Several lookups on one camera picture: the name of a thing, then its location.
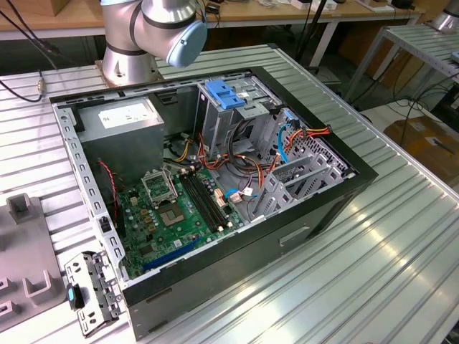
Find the blue expansion slot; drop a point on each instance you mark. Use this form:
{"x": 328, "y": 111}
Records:
{"x": 171, "y": 253}

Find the black case fan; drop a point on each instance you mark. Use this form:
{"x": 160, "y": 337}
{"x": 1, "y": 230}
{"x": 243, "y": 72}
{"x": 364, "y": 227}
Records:
{"x": 120, "y": 218}

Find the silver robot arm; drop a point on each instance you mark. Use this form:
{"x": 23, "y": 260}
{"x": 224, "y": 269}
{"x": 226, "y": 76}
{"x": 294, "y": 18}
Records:
{"x": 122, "y": 53}

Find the grey parts rack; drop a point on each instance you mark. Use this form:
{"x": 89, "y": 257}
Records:
{"x": 25, "y": 247}

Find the metal slat side table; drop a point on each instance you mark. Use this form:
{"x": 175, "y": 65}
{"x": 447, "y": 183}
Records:
{"x": 416, "y": 41}

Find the CPU socket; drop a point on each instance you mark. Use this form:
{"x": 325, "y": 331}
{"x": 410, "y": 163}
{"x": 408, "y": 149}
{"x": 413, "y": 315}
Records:
{"x": 172, "y": 216}

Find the brown cardboard box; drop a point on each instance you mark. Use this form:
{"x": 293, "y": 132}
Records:
{"x": 423, "y": 139}

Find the blue drive latch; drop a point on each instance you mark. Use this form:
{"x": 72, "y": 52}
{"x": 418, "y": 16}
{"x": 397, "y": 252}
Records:
{"x": 224, "y": 95}

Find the grey power supply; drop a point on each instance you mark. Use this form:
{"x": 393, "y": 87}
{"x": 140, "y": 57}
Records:
{"x": 122, "y": 143}

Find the black PC case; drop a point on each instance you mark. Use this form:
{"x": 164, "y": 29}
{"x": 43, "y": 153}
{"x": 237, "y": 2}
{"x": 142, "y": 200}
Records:
{"x": 229, "y": 261}

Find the grey optical drive cage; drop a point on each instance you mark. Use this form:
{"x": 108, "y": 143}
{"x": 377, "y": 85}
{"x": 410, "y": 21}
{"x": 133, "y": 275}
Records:
{"x": 218, "y": 125}

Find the green motherboard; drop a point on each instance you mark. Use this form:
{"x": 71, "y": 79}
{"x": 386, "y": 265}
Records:
{"x": 179, "y": 236}

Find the grey disk bay cage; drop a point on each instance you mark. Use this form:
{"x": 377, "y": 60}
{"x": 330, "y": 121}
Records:
{"x": 315, "y": 168}

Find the wooden desk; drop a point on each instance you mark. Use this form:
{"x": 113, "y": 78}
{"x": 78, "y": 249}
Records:
{"x": 272, "y": 14}

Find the metal slot bracket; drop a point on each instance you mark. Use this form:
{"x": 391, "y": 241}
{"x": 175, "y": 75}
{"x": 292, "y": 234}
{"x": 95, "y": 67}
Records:
{"x": 80, "y": 267}

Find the black RAM slot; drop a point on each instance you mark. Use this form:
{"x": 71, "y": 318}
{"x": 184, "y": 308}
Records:
{"x": 211, "y": 197}
{"x": 202, "y": 201}

